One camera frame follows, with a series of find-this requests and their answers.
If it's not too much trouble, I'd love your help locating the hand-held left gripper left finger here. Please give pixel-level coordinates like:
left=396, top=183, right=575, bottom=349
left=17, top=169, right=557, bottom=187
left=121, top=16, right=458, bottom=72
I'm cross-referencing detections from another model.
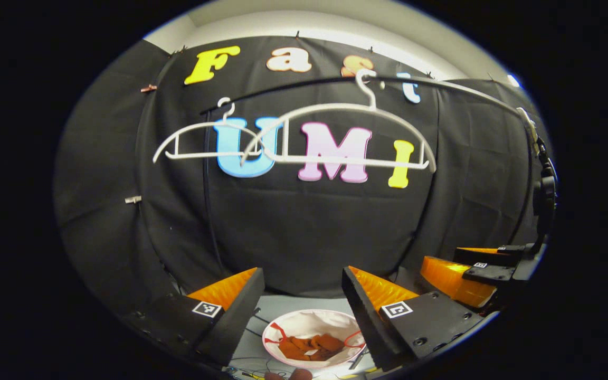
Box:
left=122, top=267, right=266, bottom=368

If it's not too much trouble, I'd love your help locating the black clothes rack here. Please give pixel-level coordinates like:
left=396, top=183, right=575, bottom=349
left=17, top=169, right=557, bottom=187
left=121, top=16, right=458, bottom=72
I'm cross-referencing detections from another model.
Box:
left=200, top=74, right=540, bottom=272

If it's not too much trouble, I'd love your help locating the rust orange corduroy shirt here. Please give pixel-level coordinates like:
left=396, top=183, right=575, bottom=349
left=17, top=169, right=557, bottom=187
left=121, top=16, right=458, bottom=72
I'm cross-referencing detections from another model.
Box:
left=278, top=332, right=346, bottom=362

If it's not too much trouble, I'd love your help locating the thin black cable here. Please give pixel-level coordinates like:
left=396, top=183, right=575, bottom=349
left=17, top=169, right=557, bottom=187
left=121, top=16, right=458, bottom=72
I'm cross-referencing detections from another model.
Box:
left=227, top=357, right=283, bottom=378

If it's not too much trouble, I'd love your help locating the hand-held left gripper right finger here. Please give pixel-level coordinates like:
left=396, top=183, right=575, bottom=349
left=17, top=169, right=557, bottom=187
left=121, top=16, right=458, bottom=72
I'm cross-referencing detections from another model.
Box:
left=341, top=265, right=489, bottom=373

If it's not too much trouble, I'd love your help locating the white clothes hanger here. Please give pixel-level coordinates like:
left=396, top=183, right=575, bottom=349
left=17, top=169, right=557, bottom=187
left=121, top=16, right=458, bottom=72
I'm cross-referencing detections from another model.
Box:
left=152, top=97, right=283, bottom=164
left=240, top=69, right=437, bottom=174

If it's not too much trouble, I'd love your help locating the black backdrop cloth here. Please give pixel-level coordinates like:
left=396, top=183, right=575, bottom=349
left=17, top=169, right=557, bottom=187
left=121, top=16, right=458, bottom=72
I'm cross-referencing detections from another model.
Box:
left=53, top=34, right=553, bottom=317

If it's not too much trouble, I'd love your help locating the white laundry hamper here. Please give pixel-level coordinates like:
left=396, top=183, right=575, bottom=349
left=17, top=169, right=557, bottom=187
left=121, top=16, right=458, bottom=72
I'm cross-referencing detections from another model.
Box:
left=262, top=309, right=366, bottom=370

